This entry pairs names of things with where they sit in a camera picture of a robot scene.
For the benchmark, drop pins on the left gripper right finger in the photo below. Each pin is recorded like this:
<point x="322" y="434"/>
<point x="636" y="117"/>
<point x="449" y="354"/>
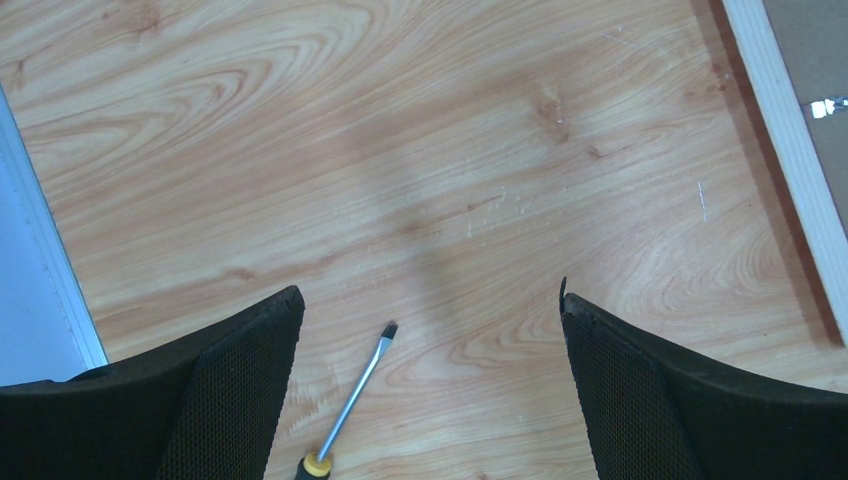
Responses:
<point x="656" y="410"/>

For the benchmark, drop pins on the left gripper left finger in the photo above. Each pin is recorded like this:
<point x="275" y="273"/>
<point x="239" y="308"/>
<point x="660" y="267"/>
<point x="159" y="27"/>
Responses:
<point x="204" y="406"/>

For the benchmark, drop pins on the yellow black screwdriver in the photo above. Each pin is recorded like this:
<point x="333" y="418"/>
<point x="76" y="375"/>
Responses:
<point x="318" y="465"/>

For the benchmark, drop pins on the pink picture frame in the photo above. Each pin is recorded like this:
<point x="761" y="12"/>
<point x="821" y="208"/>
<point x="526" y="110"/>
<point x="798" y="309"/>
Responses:
<point x="792" y="56"/>

